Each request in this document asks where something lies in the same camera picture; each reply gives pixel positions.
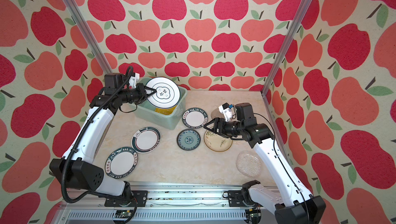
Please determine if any white plate lettered rim front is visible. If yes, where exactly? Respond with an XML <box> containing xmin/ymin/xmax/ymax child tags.
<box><xmin>105</xmin><ymin>147</ymin><xmax>138</xmax><ymax>179</ymax></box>

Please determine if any clear glass textured plate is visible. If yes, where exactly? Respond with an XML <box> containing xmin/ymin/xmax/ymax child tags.
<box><xmin>236</xmin><ymin>151</ymin><xmax>262</xmax><ymax>178</ymax></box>

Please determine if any white plate dark green rim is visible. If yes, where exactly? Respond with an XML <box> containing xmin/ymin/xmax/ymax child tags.
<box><xmin>131</xmin><ymin>127</ymin><xmax>161</xmax><ymax>153</ymax></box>

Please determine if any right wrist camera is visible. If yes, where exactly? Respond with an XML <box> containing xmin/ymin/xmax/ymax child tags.
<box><xmin>218</xmin><ymin>103</ymin><xmax>234</xmax><ymax>122</ymax></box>

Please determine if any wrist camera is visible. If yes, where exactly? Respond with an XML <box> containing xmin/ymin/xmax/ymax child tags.
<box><xmin>128</xmin><ymin>72</ymin><xmax>140</xmax><ymax>89</ymax></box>
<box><xmin>218</xmin><ymin>103</ymin><xmax>234</xmax><ymax>122</ymax></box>

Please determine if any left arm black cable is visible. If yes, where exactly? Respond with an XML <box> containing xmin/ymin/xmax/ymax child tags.
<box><xmin>60</xmin><ymin>65</ymin><xmax>138</xmax><ymax>224</ymax></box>

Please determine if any white plate red-green lettered rim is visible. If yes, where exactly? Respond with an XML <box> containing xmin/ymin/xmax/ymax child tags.
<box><xmin>182</xmin><ymin>107</ymin><xmax>208</xmax><ymax>129</ymax></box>

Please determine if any yellow dotted scalloped plate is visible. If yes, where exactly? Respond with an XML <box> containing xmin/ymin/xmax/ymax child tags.
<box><xmin>155</xmin><ymin>106</ymin><xmax>176</xmax><ymax>115</ymax></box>

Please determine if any cream plate with plant drawing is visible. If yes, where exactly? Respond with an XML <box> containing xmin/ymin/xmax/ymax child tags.
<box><xmin>204</xmin><ymin>131</ymin><xmax>233</xmax><ymax>152</ymax></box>

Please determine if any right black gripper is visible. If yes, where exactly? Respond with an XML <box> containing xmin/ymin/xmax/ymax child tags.
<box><xmin>203</xmin><ymin>117</ymin><xmax>244</xmax><ymax>138</ymax></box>

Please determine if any aluminium front rail frame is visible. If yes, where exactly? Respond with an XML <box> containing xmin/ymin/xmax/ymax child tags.
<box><xmin>47</xmin><ymin>183</ymin><xmax>278</xmax><ymax>224</ymax></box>

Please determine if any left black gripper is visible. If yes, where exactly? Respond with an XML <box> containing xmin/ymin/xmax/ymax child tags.
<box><xmin>119</xmin><ymin>84</ymin><xmax>157</xmax><ymax>104</ymax></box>

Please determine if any white plate black quatrefoil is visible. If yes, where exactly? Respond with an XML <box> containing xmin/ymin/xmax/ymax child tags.
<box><xmin>146</xmin><ymin>77</ymin><xmax>180</xmax><ymax>108</ymax></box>

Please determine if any right aluminium corner post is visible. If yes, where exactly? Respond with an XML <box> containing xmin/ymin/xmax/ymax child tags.
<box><xmin>261</xmin><ymin>0</ymin><xmax>325</xmax><ymax>96</ymax></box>

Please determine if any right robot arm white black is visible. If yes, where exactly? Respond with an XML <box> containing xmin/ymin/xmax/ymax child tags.
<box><xmin>204</xmin><ymin>103</ymin><xmax>326</xmax><ymax>224</ymax></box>

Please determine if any mint green plastic bin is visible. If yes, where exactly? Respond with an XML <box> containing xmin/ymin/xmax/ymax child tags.
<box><xmin>135</xmin><ymin>77</ymin><xmax>187</xmax><ymax>130</ymax></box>

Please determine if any brown speckled square plate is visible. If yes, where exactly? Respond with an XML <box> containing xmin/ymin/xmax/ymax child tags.
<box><xmin>210</xmin><ymin>108</ymin><xmax>223</xmax><ymax>119</ymax></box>

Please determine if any left aluminium corner post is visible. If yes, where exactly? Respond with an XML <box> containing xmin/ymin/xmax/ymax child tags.
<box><xmin>62</xmin><ymin>0</ymin><xmax>112</xmax><ymax>74</ymax></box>

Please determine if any teal patterned small plate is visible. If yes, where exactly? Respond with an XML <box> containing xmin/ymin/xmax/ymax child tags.
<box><xmin>176</xmin><ymin>129</ymin><xmax>201</xmax><ymax>151</ymax></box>

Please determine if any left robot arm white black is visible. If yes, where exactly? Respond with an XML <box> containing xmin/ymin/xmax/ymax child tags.
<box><xmin>49</xmin><ymin>67</ymin><xmax>156</xmax><ymax>203</ymax></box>

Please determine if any aluminium corner post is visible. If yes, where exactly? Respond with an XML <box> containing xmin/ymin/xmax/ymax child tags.
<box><xmin>62</xmin><ymin>0</ymin><xmax>112</xmax><ymax>74</ymax></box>
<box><xmin>261</xmin><ymin>0</ymin><xmax>325</xmax><ymax>96</ymax></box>

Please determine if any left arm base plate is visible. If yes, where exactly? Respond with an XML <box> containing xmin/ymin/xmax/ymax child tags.
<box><xmin>104</xmin><ymin>191</ymin><xmax>148</xmax><ymax>208</ymax></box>

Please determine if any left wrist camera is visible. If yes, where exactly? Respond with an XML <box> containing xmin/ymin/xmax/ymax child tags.
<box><xmin>128</xmin><ymin>72</ymin><xmax>140</xmax><ymax>89</ymax></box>

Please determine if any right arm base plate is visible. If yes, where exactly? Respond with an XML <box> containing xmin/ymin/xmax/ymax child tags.
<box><xmin>223</xmin><ymin>190</ymin><xmax>261</xmax><ymax>207</ymax></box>

